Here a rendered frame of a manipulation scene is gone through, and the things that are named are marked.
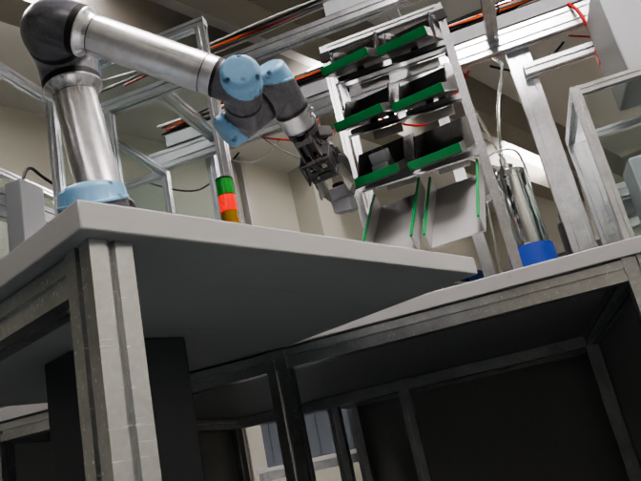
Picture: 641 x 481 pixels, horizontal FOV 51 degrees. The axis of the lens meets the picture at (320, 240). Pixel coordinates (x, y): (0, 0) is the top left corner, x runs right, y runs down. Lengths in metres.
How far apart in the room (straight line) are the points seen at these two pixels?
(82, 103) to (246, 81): 0.36
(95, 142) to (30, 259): 0.70
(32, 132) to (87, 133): 3.77
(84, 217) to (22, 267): 0.11
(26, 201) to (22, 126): 2.60
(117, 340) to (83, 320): 0.04
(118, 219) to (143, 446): 0.20
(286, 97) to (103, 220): 0.82
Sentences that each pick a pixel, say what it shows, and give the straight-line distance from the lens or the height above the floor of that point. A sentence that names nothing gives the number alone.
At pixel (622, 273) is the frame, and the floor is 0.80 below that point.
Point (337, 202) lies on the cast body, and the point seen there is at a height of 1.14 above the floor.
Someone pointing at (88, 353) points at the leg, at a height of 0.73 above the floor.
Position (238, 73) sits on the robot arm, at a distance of 1.24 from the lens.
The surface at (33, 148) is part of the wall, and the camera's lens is 5.09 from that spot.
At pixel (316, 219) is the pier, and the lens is 6.30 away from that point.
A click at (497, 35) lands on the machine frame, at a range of 2.94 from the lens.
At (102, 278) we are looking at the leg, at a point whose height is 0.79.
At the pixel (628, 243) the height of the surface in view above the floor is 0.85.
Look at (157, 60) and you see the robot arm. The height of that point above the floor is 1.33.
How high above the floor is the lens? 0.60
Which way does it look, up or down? 18 degrees up
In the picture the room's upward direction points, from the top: 12 degrees counter-clockwise
